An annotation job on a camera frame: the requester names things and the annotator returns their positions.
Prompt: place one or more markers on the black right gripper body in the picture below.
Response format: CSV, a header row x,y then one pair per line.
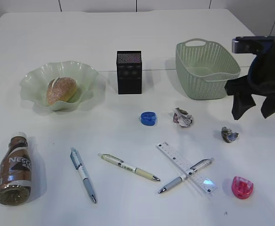
x,y
262,75

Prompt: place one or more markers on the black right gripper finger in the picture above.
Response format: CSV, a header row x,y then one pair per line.
x,y
268,106
242,93

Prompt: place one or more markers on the small paper ball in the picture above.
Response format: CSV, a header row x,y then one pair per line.
x,y
228,135

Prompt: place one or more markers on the large paper ball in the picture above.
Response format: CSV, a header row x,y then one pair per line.
x,y
182,117

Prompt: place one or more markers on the pink pencil sharpener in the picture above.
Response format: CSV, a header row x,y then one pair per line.
x,y
241,187

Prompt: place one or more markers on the sugar coated bread roll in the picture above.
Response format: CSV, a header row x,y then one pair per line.
x,y
61,89

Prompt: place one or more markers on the brown Nescafe coffee bottle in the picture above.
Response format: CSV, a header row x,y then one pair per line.
x,y
16,172

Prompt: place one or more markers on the green plastic basket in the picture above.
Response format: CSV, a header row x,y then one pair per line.
x,y
203,68

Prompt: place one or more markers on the grey clear pen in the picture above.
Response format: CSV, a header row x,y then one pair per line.
x,y
205,184

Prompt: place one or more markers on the blue pencil sharpener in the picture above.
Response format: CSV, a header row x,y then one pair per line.
x,y
148,118

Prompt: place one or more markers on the black mesh pen holder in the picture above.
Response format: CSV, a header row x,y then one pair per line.
x,y
129,72

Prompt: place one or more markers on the beige white pen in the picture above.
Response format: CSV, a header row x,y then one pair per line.
x,y
120,163

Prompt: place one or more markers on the blue white pen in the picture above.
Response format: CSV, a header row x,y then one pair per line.
x,y
80,167

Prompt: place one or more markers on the green wavy glass plate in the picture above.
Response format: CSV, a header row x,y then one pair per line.
x,y
35,84

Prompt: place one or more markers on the clear plastic ruler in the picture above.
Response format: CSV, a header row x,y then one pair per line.
x,y
178,160

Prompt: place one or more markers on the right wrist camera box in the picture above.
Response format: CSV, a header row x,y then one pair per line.
x,y
252,44

